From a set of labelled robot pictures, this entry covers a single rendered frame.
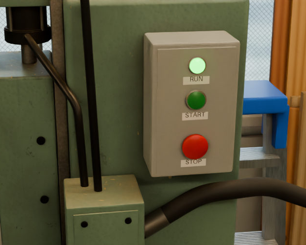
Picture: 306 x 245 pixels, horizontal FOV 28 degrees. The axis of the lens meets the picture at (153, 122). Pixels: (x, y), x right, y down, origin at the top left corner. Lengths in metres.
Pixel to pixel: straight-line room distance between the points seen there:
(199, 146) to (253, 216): 1.79
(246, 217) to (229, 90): 1.80
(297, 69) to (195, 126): 1.43
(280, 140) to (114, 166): 0.90
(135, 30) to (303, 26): 1.41
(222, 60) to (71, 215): 0.24
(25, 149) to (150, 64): 0.22
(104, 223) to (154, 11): 0.25
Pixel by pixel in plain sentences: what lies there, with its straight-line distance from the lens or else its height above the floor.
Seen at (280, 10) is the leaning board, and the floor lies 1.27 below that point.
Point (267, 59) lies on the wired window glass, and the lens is 2.32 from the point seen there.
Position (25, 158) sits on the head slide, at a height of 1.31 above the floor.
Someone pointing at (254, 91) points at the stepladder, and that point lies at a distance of 1.59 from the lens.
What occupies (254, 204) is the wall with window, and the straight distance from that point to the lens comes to 2.45.
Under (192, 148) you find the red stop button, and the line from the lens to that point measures 0.69.
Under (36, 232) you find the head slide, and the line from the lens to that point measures 0.85.
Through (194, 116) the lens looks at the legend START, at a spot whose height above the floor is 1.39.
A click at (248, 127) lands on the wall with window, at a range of 2.30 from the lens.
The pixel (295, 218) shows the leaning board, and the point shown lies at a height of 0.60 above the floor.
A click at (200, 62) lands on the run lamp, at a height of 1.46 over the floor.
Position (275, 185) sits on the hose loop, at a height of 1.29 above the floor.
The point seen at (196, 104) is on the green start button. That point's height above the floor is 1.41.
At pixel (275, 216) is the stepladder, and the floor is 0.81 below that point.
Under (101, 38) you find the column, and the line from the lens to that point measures 0.71.
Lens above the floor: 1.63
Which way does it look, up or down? 21 degrees down
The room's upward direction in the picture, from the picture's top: 1 degrees clockwise
